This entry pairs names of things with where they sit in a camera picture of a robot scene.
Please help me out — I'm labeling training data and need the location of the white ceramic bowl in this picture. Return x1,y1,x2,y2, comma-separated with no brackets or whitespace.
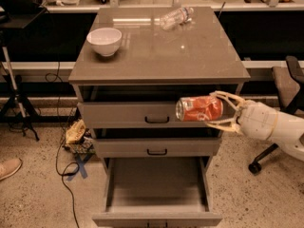
86,28,123,57

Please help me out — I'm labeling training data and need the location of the red coke can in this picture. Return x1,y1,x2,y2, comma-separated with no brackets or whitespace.
176,96,223,122

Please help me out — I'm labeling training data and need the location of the grey middle drawer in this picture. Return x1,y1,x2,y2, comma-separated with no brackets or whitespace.
93,138,220,158

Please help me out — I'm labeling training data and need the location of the black office chair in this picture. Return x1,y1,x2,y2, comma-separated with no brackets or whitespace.
248,54,304,175

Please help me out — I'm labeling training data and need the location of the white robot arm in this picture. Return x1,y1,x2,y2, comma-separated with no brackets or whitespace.
205,91,304,161

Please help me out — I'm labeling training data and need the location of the black tripod stand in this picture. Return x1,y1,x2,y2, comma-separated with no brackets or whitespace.
0,0,48,140

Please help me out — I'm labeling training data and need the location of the yellow snack bag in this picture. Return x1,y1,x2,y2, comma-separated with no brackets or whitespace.
66,120,86,144

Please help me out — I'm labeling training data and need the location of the grey drawer cabinet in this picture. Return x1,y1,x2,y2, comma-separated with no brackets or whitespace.
67,6,252,228

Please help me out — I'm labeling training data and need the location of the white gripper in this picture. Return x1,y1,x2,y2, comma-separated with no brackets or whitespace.
205,90,278,140

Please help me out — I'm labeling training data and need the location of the grey bottom drawer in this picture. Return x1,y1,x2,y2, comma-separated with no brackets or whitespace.
92,157,222,228

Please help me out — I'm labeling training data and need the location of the clear plastic water bottle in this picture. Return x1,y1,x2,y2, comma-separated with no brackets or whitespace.
160,7,194,30

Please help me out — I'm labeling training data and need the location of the tan shoe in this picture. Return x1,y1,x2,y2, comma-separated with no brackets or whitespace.
0,158,23,181

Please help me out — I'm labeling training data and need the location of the black floor cable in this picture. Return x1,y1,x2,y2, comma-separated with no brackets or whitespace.
44,60,81,228

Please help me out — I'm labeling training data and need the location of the grey top drawer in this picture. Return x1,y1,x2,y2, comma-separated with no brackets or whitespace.
78,102,206,128

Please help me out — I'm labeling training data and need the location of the dark patterned snack bag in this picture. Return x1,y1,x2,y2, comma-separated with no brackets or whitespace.
64,137,95,154

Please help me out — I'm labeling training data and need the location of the grey drawer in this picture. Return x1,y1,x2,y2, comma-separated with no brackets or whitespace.
93,138,220,158
92,157,222,228
78,102,206,128

